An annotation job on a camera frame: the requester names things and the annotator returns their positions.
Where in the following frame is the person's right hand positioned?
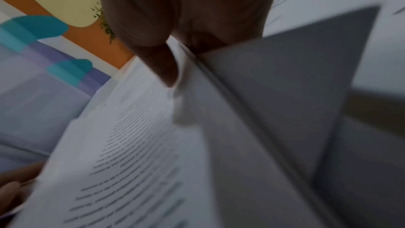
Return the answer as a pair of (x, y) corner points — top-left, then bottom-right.
(93, 0), (284, 89)

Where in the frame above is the person's left hand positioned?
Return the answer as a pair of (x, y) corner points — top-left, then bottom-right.
(0, 161), (46, 213)

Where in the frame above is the white text book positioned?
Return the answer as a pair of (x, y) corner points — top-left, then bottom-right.
(9, 3), (405, 228)

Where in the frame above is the colourful illustrated booklet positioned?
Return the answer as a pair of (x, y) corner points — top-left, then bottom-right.
(0, 0), (137, 173)

